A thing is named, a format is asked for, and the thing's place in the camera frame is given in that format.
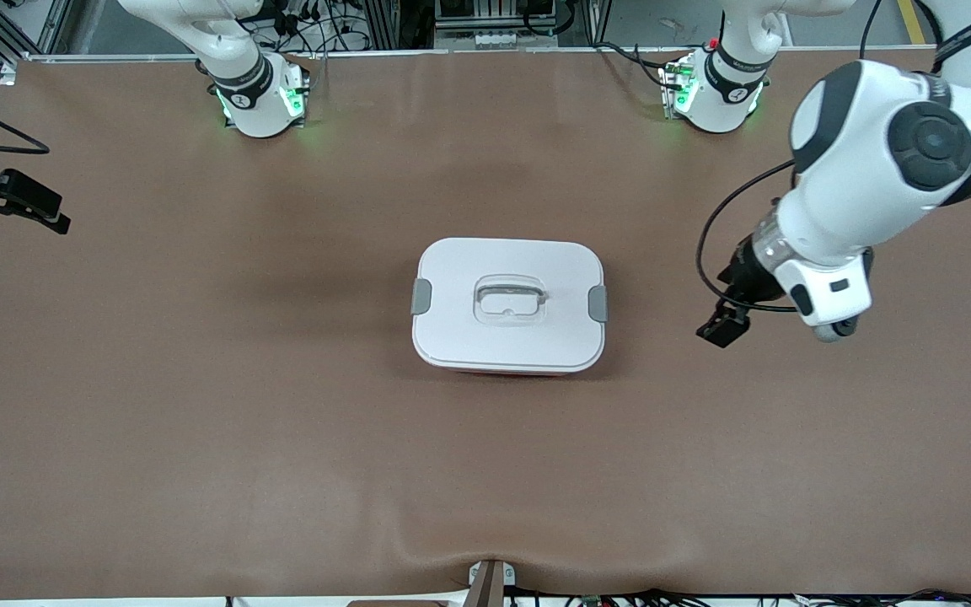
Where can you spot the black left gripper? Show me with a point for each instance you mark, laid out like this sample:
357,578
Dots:
749,277

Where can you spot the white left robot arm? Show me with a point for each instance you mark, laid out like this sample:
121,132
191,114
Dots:
856,169

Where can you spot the pink plastic storage box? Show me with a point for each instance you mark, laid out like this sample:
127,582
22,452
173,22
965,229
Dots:
502,373

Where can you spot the black equipment box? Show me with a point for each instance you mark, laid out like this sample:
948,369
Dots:
494,10

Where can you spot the silver base connector panel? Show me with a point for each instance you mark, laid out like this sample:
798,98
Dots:
293,93
678,88

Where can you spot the silver table corner bracket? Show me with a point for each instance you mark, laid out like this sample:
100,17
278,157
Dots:
8,74

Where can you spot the silver table edge rail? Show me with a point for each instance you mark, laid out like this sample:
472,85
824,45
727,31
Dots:
115,57

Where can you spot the aluminium frame post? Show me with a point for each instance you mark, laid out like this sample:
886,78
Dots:
383,24
54,25
597,21

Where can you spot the aluminium camera mount post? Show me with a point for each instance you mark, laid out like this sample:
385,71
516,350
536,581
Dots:
490,586

